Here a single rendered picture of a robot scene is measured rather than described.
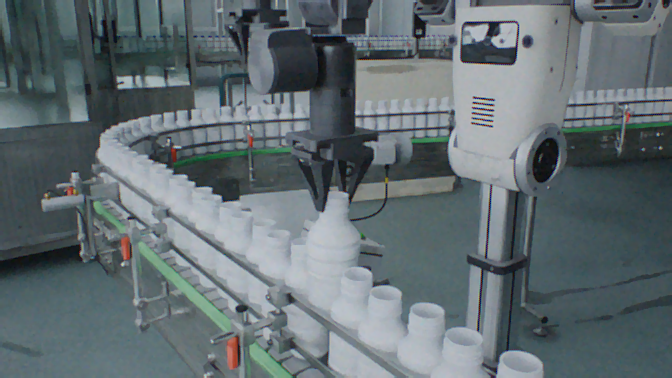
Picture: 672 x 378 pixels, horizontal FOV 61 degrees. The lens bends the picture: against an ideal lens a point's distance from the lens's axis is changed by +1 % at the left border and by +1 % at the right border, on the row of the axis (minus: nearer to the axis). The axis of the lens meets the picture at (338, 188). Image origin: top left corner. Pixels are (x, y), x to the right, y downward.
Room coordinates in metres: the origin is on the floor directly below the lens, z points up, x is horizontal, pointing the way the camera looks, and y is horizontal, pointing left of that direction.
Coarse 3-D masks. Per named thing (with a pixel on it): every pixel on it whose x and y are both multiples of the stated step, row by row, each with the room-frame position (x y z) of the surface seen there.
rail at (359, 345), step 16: (112, 176) 1.34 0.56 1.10; (128, 208) 1.26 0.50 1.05; (144, 224) 1.17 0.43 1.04; (208, 240) 0.89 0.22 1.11; (208, 272) 0.90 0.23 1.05; (256, 272) 0.75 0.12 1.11; (224, 288) 0.85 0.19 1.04; (304, 304) 0.65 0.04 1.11; (320, 320) 0.62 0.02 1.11; (352, 336) 0.57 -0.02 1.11; (304, 352) 0.65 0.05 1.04; (368, 352) 0.55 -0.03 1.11; (320, 368) 0.62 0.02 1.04; (384, 368) 0.53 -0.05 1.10; (400, 368) 0.51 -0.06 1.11
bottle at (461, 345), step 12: (456, 336) 0.50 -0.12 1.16; (468, 336) 0.50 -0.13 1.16; (480, 336) 0.49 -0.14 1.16; (444, 348) 0.49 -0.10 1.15; (456, 348) 0.47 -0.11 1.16; (468, 348) 0.47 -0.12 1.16; (480, 348) 0.48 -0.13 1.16; (444, 360) 0.48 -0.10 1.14; (456, 360) 0.47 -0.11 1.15; (468, 360) 0.47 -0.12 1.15; (480, 360) 0.48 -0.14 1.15; (432, 372) 0.49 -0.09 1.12; (444, 372) 0.48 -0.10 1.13; (456, 372) 0.47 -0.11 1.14; (468, 372) 0.47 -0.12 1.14; (480, 372) 0.48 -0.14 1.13
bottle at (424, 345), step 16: (416, 304) 0.55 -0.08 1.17; (432, 304) 0.55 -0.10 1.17; (416, 320) 0.53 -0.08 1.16; (432, 320) 0.52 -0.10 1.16; (416, 336) 0.52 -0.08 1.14; (432, 336) 0.52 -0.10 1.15; (400, 352) 0.53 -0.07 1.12; (416, 352) 0.52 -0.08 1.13; (432, 352) 0.52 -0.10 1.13; (416, 368) 0.51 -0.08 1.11; (432, 368) 0.51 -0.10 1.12
